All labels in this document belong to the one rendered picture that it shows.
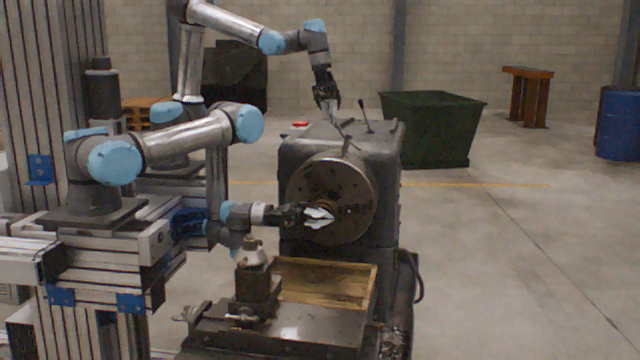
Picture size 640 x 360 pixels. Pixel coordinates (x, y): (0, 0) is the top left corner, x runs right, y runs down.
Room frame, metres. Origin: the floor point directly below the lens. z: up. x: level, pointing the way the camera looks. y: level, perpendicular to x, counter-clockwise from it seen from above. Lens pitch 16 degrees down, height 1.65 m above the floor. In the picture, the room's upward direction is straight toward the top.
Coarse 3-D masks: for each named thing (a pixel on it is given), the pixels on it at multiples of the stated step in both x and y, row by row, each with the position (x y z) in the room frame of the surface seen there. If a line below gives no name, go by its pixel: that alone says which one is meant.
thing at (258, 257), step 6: (240, 252) 1.13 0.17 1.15; (246, 252) 1.12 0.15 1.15; (252, 252) 1.12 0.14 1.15; (258, 252) 1.13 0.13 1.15; (264, 252) 1.15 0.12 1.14; (234, 258) 1.13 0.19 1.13; (240, 258) 1.12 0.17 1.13; (252, 258) 1.11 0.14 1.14; (258, 258) 1.12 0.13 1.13; (264, 258) 1.13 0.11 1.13; (246, 264) 1.11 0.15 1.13; (252, 264) 1.11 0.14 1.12; (258, 264) 1.11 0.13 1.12
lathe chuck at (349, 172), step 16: (320, 160) 1.70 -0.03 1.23; (336, 160) 1.69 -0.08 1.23; (352, 160) 1.73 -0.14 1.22; (320, 176) 1.70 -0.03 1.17; (336, 176) 1.69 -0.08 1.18; (352, 176) 1.67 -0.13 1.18; (368, 176) 1.70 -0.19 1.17; (288, 192) 1.72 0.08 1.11; (304, 192) 1.71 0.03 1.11; (336, 192) 1.69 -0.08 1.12; (352, 192) 1.67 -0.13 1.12; (368, 192) 1.66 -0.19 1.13; (336, 224) 1.69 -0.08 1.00; (352, 224) 1.67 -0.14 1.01; (368, 224) 1.66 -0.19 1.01; (320, 240) 1.70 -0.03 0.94; (336, 240) 1.69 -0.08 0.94; (352, 240) 1.67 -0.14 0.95
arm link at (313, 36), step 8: (304, 24) 1.83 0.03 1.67; (312, 24) 1.81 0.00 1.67; (320, 24) 1.82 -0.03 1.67; (304, 32) 1.82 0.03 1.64; (312, 32) 1.81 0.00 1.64; (320, 32) 1.81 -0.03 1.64; (304, 40) 1.82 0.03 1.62; (312, 40) 1.81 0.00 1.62; (320, 40) 1.81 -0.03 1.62; (304, 48) 1.83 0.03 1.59; (312, 48) 1.81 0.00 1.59; (320, 48) 1.80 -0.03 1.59; (328, 48) 1.83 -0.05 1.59
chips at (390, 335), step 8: (384, 328) 1.73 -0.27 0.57; (392, 328) 1.72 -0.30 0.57; (400, 328) 1.75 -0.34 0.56; (384, 336) 1.64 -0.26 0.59; (392, 336) 1.63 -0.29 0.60; (400, 336) 1.66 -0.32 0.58; (408, 336) 1.72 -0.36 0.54; (384, 344) 1.58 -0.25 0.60; (392, 344) 1.58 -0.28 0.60; (400, 344) 1.64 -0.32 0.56; (408, 344) 1.66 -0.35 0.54; (384, 352) 1.55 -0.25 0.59; (392, 352) 1.54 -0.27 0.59; (400, 352) 1.57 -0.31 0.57
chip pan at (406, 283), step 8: (408, 264) 2.35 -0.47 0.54; (400, 272) 2.26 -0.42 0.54; (408, 272) 2.26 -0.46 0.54; (400, 280) 2.18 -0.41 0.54; (408, 280) 2.18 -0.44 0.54; (400, 288) 2.10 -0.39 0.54; (408, 288) 2.10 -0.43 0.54; (400, 296) 2.03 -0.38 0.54; (408, 296) 2.03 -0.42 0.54; (392, 304) 1.96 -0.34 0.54; (400, 304) 1.96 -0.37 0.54; (408, 304) 1.96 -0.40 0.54; (400, 312) 1.90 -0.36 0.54; (408, 312) 1.90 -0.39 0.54; (400, 320) 1.83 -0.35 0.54; (408, 320) 1.83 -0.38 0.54; (408, 328) 1.78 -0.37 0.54; (408, 352) 1.62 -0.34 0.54
